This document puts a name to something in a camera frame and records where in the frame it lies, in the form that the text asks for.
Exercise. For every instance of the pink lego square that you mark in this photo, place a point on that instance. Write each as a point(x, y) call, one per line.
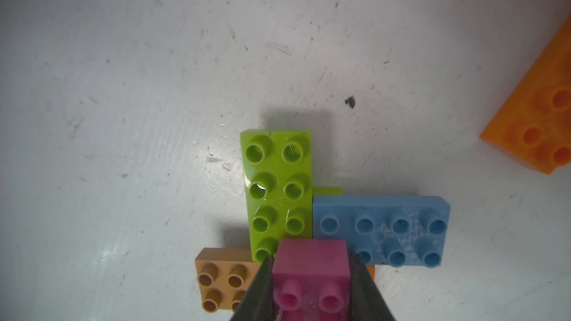
point(311, 280)

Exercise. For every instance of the green lego plate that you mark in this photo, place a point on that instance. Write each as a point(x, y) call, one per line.
point(277, 168)
point(327, 191)

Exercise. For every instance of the blue lego plate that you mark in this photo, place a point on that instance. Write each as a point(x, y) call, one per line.
point(385, 230)

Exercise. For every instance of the orange lego brick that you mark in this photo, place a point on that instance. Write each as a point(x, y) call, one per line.
point(372, 270)
point(533, 125)

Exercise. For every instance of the tan lego brick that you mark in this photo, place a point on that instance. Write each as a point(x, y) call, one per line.
point(224, 276)

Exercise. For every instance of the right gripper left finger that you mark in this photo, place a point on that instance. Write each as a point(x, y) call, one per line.
point(258, 304)

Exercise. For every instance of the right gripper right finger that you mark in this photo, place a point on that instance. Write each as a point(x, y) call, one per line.
point(366, 302)

